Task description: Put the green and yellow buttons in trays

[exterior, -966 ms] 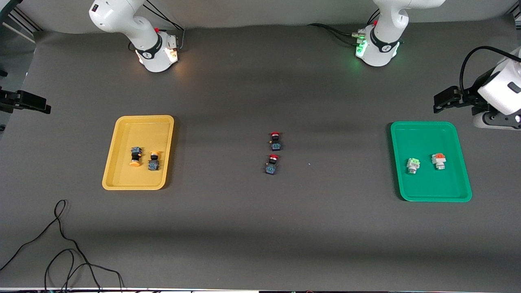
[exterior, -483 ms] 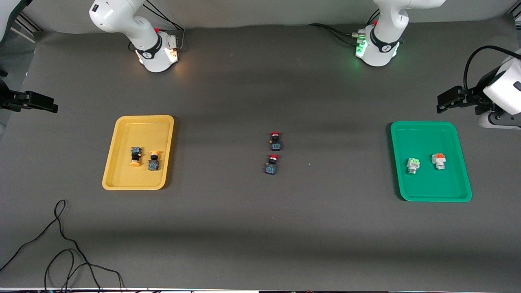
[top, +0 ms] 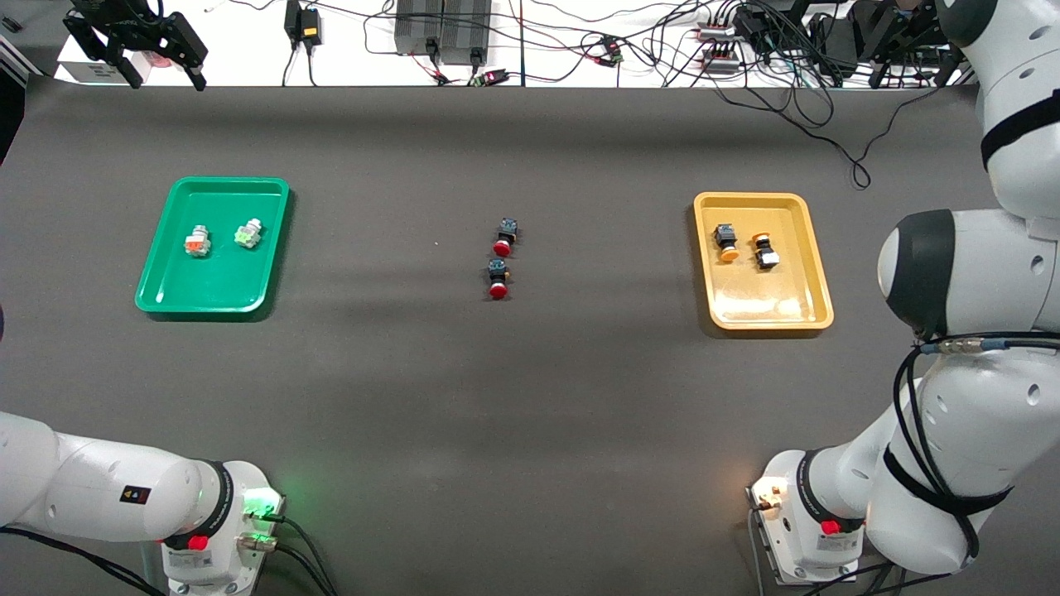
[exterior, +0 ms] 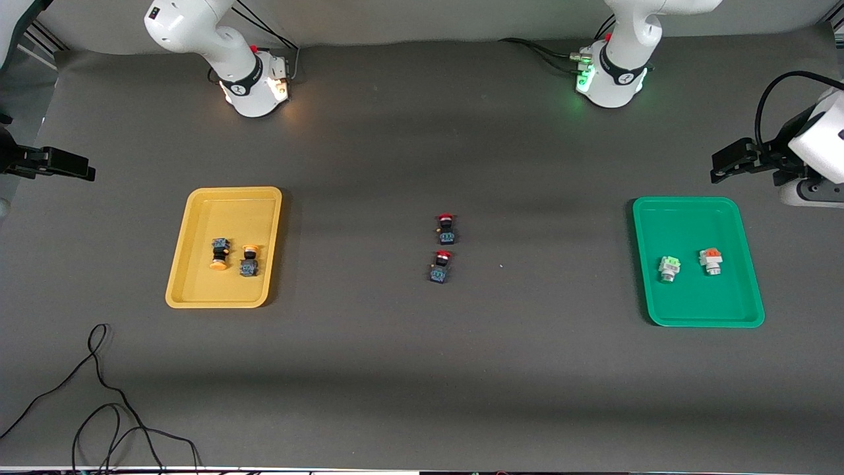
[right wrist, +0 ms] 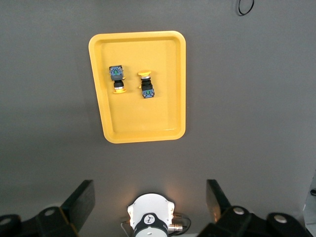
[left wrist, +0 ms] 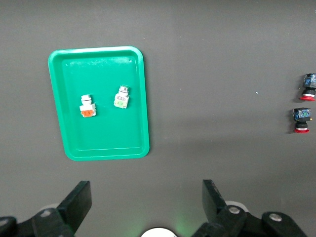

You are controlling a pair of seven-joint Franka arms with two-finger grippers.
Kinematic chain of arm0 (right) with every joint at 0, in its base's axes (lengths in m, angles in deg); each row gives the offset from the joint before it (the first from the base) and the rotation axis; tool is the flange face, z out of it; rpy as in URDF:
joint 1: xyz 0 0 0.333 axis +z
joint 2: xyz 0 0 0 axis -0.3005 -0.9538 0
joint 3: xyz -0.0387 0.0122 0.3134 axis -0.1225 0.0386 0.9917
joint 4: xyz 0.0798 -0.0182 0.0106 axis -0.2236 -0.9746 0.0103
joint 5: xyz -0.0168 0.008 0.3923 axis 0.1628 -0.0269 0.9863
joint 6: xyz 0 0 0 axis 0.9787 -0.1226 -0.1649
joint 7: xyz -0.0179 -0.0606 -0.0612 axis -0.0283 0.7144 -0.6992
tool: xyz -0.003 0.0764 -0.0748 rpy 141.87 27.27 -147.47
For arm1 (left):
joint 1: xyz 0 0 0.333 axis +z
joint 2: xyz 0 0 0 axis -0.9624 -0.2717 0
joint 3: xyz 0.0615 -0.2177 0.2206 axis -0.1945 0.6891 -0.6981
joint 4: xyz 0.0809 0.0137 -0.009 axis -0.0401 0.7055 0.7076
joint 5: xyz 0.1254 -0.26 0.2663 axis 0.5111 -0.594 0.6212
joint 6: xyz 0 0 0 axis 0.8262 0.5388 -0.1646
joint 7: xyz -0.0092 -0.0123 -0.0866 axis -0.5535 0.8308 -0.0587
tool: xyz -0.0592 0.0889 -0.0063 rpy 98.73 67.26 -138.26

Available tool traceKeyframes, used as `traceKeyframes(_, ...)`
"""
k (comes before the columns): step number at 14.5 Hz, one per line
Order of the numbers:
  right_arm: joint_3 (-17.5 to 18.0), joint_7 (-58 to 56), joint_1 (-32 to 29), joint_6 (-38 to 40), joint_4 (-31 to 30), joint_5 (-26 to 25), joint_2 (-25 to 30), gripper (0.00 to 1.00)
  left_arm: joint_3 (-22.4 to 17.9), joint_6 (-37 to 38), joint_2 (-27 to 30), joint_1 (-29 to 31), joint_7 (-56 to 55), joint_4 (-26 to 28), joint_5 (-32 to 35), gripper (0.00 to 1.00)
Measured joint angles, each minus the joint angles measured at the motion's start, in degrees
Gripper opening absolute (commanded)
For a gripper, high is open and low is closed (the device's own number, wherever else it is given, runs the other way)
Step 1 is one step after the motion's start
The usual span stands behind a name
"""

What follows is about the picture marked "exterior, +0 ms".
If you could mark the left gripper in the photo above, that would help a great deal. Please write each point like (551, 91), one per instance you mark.
(780, 158)

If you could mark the white switch with orange block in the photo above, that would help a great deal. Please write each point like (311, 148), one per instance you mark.
(711, 262)

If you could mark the white switch with green block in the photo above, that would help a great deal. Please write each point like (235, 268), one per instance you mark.
(669, 267)

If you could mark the yellow push button switch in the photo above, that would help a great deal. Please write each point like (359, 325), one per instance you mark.
(248, 265)
(219, 254)

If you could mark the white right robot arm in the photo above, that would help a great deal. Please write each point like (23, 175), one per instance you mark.
(244, 79)

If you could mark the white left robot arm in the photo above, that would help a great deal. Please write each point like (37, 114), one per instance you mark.
(620, 72)

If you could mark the green plastic tray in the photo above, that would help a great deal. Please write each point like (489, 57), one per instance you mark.
(692, 303)

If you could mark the yellow plastic tray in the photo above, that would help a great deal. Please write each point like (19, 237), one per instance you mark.
(198, 290)

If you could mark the dark grey table cloth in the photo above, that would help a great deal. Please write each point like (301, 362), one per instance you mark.
(422, 369)

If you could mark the grey metal frame rail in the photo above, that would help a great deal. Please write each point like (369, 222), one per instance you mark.
(49, 39)

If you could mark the red push button switch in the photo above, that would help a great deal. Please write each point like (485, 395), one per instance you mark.
(440, 270)
(446, 231)

